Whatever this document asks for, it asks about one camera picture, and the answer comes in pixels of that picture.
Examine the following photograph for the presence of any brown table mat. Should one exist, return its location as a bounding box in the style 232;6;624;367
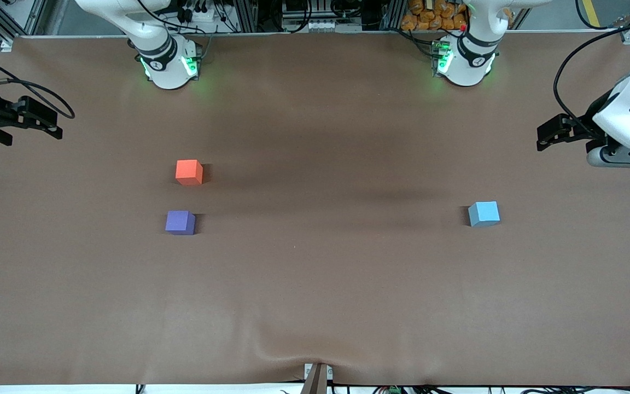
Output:
0;32;630;387

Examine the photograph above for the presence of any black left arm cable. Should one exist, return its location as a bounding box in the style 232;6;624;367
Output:
553;11;630;132

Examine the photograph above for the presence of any white power strip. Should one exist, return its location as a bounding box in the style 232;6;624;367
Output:
308;19;364;32

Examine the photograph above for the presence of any light blue foam block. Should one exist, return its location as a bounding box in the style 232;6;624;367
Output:
468;201;501;228

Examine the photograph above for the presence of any bag of orange items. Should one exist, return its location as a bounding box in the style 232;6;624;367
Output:
401;0;468;32

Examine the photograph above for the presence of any white strip with black plugs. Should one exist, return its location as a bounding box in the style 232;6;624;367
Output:
179;0;224;24

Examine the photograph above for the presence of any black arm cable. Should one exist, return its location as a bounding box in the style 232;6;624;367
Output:
0;48;76;119
553;11;630;132

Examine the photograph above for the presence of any brown camera mount post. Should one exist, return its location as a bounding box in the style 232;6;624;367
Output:
301;362;333;394

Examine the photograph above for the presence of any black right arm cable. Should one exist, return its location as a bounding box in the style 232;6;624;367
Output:
0;48;76;119

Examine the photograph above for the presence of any orange foam block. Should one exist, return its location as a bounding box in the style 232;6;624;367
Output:
175;159;204;186

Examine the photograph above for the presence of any purple foam block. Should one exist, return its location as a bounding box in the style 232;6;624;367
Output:
165;210;196;236

